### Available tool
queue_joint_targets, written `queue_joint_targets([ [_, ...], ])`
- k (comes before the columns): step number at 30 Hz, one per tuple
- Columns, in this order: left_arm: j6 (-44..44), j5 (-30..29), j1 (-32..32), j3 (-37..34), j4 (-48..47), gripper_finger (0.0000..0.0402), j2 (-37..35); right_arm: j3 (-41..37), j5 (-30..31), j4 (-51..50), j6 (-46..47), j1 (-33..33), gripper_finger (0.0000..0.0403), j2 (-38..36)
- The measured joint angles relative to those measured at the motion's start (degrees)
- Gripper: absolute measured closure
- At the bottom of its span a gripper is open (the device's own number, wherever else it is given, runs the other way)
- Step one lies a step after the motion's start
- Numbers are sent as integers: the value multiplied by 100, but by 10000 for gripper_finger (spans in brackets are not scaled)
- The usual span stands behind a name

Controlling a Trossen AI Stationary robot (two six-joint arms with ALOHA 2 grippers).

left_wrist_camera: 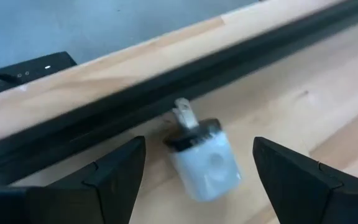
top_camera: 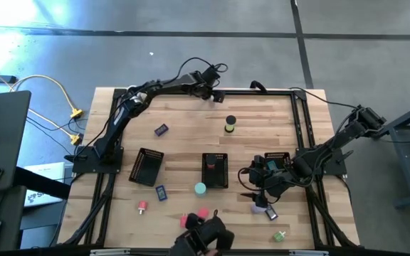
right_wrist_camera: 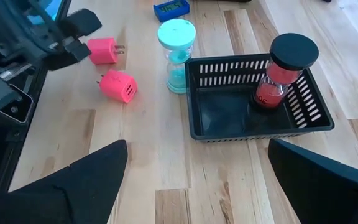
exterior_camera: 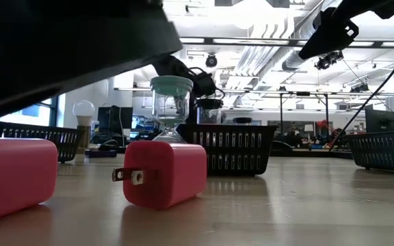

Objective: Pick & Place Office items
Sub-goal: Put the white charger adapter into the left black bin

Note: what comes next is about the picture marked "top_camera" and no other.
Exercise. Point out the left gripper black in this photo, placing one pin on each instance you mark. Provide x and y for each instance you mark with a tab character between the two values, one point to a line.
205	85

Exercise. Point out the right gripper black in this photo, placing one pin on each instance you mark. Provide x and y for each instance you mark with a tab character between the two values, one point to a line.
270	183

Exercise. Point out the purple sand timer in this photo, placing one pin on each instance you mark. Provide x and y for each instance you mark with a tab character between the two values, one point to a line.
256	209

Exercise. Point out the dark blue pencil sharpener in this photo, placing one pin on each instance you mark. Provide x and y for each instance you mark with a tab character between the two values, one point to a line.
272	214

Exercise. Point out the yellow sand timer black caps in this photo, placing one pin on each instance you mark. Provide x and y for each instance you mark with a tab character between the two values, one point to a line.
230	119

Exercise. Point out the green plug adapter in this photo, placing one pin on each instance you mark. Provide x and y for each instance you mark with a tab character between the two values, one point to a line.
279	235

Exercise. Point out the pink plug adapter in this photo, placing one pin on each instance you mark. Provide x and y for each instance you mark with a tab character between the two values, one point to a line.
203	212

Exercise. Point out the teal sand timer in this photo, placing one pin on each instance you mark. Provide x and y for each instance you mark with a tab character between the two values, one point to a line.
200	188

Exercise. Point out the red sand timer black caps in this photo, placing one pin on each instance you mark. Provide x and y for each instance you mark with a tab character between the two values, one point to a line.
211	160

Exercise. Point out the purple pencil sharpener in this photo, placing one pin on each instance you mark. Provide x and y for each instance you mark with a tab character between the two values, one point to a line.
161	129

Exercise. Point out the red plug adapter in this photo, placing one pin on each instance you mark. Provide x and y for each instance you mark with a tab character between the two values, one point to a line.
142	205
183	221

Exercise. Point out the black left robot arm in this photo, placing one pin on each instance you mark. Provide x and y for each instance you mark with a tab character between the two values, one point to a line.
112	138

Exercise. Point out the black plastic mesh basket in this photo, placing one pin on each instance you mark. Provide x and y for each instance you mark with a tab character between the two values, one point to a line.
146	169
279	155
215	177

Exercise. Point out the white printed paper box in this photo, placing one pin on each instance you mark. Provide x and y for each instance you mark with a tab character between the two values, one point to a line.
45	177

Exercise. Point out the black side desk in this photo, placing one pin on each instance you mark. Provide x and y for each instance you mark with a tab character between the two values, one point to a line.
5	142

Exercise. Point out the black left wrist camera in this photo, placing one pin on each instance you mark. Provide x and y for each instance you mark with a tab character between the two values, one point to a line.
211	73

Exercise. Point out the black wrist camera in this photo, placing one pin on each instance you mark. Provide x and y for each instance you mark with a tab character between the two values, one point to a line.
259	163
211	73

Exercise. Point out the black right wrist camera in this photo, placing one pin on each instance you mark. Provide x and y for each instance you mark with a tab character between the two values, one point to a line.
259	163

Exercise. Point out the silver metal bracket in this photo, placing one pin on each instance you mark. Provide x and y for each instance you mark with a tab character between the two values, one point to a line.
308	253
109	252

